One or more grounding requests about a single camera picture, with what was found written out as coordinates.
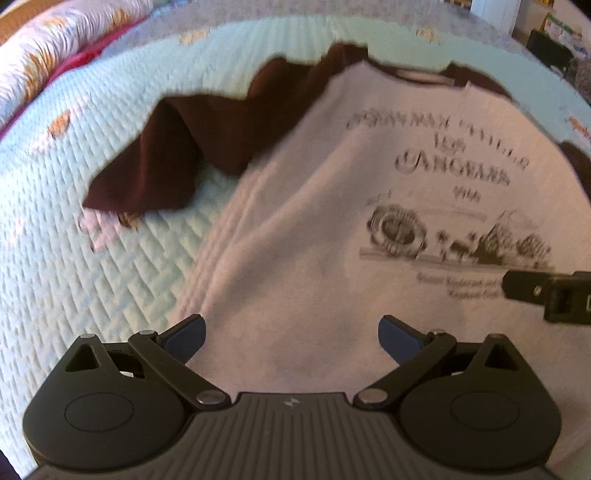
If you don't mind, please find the grey sweatshirt with maroon sleeves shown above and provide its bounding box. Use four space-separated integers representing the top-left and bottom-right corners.
82 41 591 480

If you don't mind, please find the black box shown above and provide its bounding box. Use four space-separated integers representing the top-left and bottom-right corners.
526 29 576 77

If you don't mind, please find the quilted bee-print bedspread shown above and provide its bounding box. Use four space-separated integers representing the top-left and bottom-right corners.
0 4 591 480

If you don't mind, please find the green and white carton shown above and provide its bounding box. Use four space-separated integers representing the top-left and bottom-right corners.
544 11 585 49

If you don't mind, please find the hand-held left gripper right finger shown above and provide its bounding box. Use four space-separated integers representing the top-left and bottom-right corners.
355 315 520 411

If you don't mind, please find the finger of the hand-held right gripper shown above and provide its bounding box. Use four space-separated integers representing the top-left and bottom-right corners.
502 269 591 325

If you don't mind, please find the floral rolled duvet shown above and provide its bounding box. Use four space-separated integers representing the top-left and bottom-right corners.
0 0 154 118

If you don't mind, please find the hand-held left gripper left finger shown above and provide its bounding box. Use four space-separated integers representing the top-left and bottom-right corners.
65 314 232 411

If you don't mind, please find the white door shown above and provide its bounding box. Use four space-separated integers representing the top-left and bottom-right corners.
471 0 522 37

